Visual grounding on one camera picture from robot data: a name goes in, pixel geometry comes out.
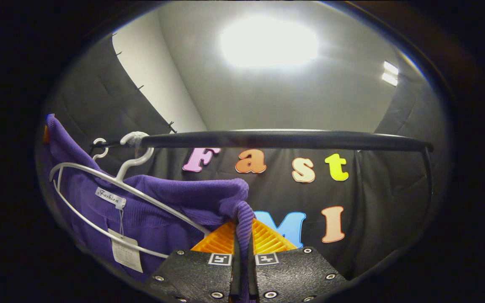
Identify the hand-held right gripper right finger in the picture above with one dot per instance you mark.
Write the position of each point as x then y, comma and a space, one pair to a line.
267, 277

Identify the black metal clothes rack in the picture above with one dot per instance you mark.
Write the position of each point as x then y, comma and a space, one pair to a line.
293, 139

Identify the white clothes hanger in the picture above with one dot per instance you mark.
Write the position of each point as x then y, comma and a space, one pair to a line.
135, 162
100, 143

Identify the purple ribbed jacket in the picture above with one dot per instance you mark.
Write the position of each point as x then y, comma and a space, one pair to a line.
175, 198

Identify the white paper price tag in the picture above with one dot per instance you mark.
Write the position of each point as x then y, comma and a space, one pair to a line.
126, 252

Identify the black backdrop cloth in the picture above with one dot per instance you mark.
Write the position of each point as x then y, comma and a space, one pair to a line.
377, 202

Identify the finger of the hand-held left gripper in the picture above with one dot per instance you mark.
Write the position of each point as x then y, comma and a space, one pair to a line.
46, 134

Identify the ceiling light panel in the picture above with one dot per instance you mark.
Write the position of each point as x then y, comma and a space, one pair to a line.
390, 73

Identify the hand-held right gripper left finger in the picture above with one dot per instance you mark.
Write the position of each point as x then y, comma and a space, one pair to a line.
221, 277

